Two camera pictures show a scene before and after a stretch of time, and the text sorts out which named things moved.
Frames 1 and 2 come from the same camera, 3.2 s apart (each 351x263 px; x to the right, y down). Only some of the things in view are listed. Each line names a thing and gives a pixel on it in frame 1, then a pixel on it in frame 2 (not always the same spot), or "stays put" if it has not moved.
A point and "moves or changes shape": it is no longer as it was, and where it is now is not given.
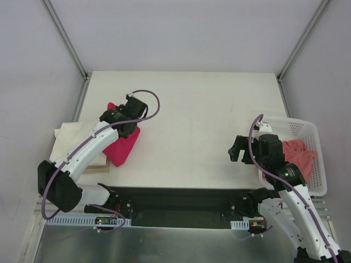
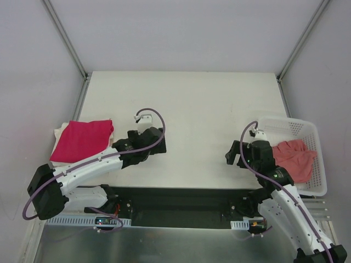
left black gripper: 120,108 to 158,141
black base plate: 179,207 stays put
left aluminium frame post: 66,39 stays put
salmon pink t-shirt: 296,153 stays put
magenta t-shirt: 116,153 moves or changes shape
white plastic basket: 306,132 stays put
